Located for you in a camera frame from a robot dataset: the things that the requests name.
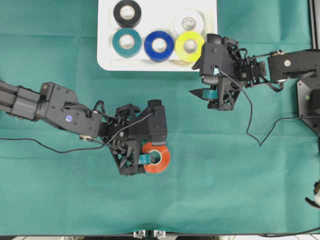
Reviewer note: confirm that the white plastic tray case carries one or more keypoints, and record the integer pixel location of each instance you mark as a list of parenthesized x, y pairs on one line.
[(156, 15)]

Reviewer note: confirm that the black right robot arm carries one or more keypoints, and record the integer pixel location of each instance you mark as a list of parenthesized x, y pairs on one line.
[(282, 66)]

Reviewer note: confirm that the green table cloth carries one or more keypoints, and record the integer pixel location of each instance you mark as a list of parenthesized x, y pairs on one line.
[(231, 172)]

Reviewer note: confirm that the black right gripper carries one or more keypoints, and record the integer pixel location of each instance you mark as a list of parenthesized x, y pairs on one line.
[(247, 73)]

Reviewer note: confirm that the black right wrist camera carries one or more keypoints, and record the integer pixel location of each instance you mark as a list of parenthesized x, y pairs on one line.
[(215, 55)]

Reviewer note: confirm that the red tape roll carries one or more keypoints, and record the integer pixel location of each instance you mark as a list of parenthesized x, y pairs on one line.
[(165, 158)]

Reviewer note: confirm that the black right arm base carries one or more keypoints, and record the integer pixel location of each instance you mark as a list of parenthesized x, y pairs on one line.
[(308, 95)]

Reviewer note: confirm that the white tape roll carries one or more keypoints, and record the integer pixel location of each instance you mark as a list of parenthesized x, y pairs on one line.
[(188, 20)]

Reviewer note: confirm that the green tape roll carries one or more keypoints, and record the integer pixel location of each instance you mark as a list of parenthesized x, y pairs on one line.
[(127, 42)]

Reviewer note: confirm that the dark object at right edge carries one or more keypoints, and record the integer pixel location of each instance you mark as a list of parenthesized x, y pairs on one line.
[(316, 193)]

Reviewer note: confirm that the blue tape roll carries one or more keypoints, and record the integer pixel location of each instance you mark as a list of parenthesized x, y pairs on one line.
[(159, 46)]

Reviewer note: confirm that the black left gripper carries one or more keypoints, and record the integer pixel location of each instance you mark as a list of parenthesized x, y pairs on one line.
[(125, 148)]

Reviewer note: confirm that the black tape roll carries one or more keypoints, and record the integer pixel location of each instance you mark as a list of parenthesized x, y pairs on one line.
[(127, 13)]

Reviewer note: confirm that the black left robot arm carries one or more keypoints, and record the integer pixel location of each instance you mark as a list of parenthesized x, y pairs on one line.
[(59, 107)]

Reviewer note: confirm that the metal table clamp brackets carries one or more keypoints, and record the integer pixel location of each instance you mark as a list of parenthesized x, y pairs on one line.
[(149, 234)]

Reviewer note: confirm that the yellow tape roll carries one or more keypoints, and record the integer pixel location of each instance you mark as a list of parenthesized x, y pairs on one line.
[(188, 46)]

